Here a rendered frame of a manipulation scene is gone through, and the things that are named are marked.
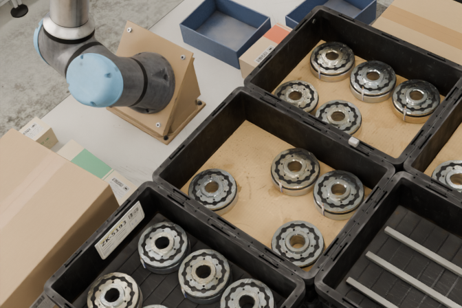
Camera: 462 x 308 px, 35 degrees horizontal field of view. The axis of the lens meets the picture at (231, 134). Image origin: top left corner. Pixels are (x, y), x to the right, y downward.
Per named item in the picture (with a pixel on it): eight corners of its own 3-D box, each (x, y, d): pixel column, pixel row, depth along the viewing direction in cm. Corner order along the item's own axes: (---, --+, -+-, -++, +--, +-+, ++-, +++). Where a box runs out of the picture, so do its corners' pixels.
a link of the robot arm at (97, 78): (129, 117, 169) (89, 118, 157) (93, 85, 174) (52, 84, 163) (152, 74, 165) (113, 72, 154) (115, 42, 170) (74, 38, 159)
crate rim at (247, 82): (240, 90, 161) (239, 83, 159) (318, 10, 173) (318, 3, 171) (398, 174, 143) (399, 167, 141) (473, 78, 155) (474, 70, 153)
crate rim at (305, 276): (150, 183, 149) (148, 177, 147) (240, 90, 161) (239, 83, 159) (310, 289, 130) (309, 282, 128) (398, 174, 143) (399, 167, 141)
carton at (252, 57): (277, 97, 185) (274, 78, 179) (241, 78, 191) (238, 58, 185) (315, 60, 192) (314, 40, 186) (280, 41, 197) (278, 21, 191)
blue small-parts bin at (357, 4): (327, 60, 191) (326, 41, 186) (286, 34, 199) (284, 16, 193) (376, 18, 198) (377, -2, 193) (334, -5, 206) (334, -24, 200)
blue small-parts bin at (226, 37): (183, 42, 202) (178, 24, 196) (216, 9, 208) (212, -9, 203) (239, 70, 193) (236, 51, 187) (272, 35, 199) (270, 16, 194)
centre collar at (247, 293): (229, 308, 135) (228, 306, 134) (243, 287, 137) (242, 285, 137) (251, 320, 133) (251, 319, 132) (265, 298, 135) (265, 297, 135)
